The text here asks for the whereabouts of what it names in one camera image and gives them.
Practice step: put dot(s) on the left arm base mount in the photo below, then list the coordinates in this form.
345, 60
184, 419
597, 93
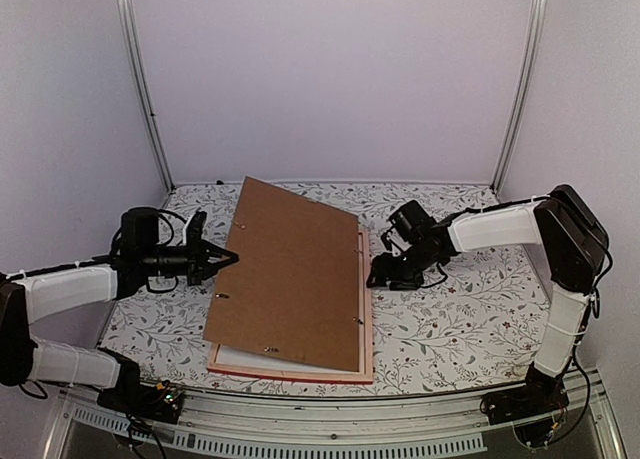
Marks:
161, 402

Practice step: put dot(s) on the front aluminium rail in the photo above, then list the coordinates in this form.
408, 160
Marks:
233, 425

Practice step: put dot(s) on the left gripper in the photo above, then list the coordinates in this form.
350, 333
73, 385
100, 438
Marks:
198, 251

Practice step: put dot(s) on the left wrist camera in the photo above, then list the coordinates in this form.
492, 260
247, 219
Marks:
139, 231

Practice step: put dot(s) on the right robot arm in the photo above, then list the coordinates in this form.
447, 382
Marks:
574, 241

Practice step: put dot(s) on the left aluminium corner post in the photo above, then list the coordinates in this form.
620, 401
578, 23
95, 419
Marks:
131, 39

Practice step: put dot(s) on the aluminium corner post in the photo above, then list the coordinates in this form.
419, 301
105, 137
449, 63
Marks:
532, 42
131, 39

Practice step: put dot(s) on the right aluminium corner post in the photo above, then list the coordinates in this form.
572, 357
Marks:
532, 42

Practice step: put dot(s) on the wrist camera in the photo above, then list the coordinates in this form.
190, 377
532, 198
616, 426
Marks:
139, 231
411, 222

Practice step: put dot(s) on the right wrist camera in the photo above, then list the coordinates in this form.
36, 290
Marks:
411, 222

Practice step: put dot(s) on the brown backing board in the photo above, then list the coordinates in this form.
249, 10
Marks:
294, 292

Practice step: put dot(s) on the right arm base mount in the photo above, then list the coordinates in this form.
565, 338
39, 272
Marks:
535, 410

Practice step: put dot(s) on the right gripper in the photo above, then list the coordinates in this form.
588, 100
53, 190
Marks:
383, 272

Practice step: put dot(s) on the wooden picture frame red edge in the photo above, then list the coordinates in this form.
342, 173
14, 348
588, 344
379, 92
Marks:
365, 373

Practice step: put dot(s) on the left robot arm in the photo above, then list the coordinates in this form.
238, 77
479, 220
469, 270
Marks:
28, 297

